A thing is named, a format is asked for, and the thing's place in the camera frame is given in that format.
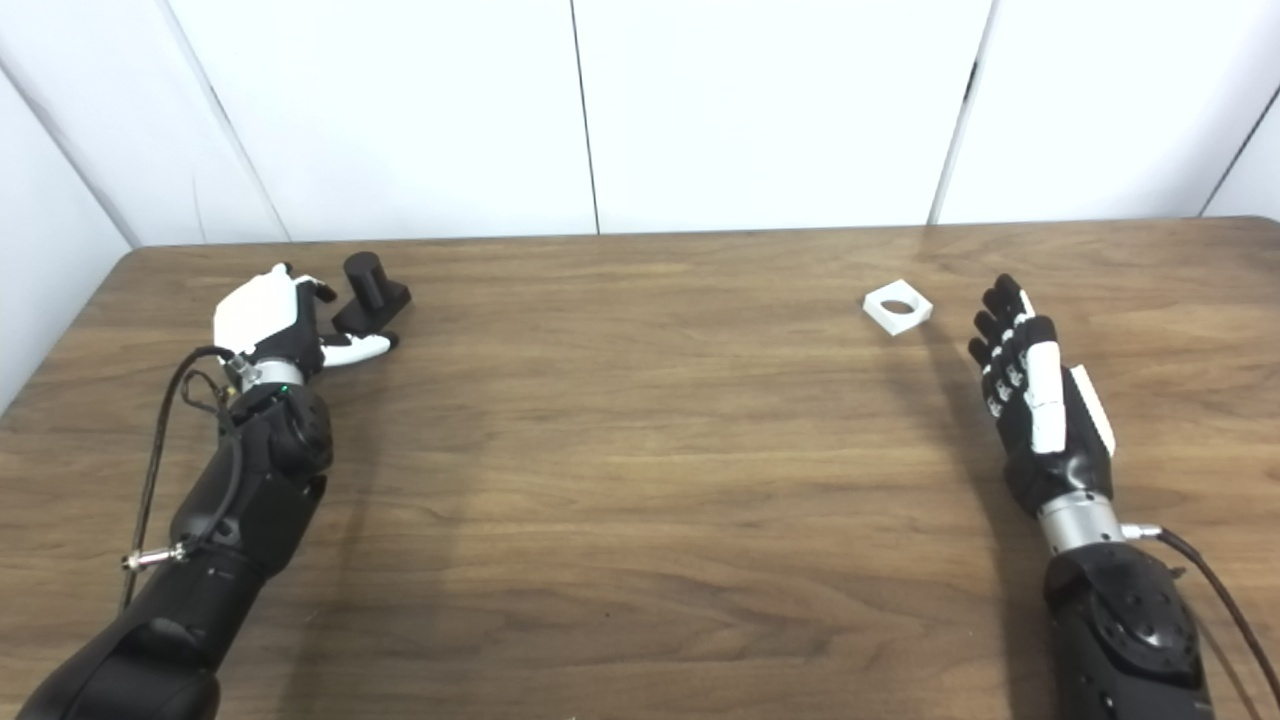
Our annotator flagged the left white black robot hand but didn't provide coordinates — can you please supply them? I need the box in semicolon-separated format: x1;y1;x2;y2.
213;262;400;380

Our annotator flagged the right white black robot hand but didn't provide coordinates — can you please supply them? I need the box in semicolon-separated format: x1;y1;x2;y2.
967;273;1118;519

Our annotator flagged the black peg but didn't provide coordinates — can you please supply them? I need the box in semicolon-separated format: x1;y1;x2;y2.
332;251;413;337

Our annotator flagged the white square piece with hole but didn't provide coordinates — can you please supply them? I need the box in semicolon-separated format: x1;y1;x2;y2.
863;279;934;337

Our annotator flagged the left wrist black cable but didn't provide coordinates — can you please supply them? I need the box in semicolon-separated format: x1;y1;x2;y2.
119;345;247;613

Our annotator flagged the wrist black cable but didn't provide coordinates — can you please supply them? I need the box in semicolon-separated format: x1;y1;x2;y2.
119;345;247;613
1120;521;1280;703

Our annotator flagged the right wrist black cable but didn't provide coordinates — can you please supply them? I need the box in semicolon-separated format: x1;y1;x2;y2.
1120;521;1280;703

